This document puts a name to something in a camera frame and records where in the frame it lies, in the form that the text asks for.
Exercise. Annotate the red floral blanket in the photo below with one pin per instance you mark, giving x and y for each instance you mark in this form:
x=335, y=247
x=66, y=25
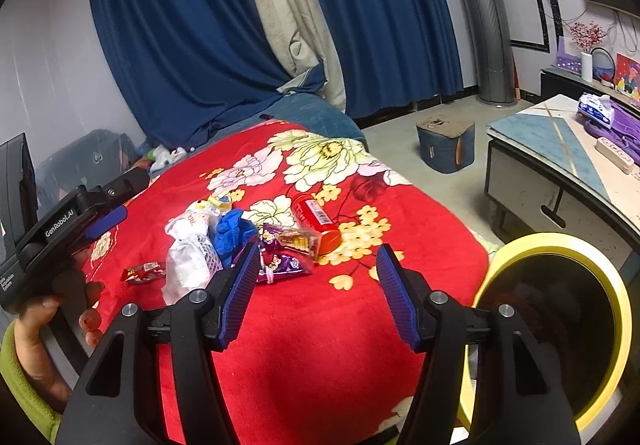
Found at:
x=318, y=359

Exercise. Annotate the purple bag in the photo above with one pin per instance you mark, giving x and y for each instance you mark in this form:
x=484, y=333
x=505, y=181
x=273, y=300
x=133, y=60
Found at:
x=624, y=132

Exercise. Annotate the blue curtain right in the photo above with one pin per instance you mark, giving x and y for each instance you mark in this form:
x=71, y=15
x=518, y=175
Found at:
x=393, y=52

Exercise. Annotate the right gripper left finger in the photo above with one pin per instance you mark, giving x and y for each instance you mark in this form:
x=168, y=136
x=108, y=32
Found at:
x=118, y=400

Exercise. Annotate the round mirror ornament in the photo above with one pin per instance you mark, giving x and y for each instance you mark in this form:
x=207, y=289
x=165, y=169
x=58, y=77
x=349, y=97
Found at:
x=603, y=66

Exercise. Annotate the green sleeve forearm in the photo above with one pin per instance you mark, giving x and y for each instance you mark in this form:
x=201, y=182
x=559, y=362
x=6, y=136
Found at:
x=40, y=414

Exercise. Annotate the colourful picture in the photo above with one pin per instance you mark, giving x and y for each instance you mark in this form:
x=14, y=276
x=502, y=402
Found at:
x=627, y=76

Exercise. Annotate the white plastic bag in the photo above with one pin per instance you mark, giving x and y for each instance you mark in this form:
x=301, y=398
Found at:
x=191, y=260

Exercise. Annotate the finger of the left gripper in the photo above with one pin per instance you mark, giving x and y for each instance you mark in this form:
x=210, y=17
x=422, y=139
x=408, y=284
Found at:
x=115, y=193
x=105, y=224

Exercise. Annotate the white vase with red flowers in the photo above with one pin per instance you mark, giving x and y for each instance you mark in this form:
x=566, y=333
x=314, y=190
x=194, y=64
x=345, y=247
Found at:
x=587, y=37

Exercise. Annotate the blue storage stool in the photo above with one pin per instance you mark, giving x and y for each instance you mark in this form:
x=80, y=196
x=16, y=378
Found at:
x=446, y=144

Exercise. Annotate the coffee table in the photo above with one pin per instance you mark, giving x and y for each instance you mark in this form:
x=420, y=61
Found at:
x=544, y=173

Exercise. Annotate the blue rubber glove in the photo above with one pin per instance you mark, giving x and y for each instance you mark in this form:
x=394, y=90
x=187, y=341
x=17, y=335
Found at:
x=231, y=234

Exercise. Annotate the black tv cabinet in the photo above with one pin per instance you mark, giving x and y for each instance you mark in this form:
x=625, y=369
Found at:
x=554, y=81

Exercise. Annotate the blue curtain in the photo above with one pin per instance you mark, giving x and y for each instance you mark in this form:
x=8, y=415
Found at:
x=188, y=68
x=393, y=52

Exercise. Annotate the purple snack wrapper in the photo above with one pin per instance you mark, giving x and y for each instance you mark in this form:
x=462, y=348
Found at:
x=285, y=252

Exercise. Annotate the beige curtain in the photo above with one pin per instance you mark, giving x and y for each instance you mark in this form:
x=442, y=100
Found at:
x=299, y=37

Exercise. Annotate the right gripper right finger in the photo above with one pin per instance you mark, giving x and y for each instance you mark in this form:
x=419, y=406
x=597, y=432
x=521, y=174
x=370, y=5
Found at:
x=519, y=398

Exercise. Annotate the silver tower air conditioner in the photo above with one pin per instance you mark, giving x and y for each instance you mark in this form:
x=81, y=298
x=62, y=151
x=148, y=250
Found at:
x=491, y=41

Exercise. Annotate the small red candy wrapper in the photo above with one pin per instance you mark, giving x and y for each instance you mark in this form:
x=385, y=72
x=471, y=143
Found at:
x=143, y=273

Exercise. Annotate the blue curtain left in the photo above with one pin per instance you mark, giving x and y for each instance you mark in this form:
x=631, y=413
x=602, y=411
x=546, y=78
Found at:
x=188, y=68

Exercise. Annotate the plush toys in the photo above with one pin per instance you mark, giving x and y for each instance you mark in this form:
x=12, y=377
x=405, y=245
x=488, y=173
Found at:
x=162, y=158

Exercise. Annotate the white tissue pack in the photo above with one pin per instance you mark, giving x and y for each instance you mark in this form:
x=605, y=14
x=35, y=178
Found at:
x=597, y=108

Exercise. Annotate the yellow rimmed black trash bin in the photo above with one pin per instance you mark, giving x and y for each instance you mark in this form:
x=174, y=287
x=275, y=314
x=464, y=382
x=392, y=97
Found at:
x=575, y=303

